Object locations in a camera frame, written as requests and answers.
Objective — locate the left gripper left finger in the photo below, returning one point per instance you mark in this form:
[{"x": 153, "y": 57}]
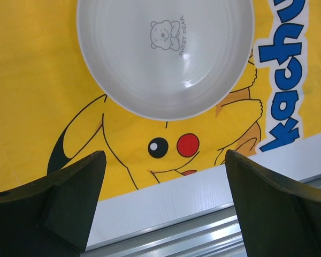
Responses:
[{"x": 53, "y": 215}]

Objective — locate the aluminium rail frame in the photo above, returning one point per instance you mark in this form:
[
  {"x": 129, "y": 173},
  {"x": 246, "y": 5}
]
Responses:
[{"x": 185, "y": 217}]

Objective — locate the white paper plate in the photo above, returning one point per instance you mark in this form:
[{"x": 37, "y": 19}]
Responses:
[{"x": 166, "y": 60}]

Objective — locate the yellow pikachu cloth placemat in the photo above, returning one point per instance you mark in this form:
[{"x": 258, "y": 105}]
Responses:
[{"x": 52, "y": 112}]

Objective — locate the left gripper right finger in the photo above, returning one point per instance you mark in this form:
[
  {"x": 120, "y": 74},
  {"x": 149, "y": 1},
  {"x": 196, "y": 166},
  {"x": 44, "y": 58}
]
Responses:
[{"x": 278, "y": 216}]

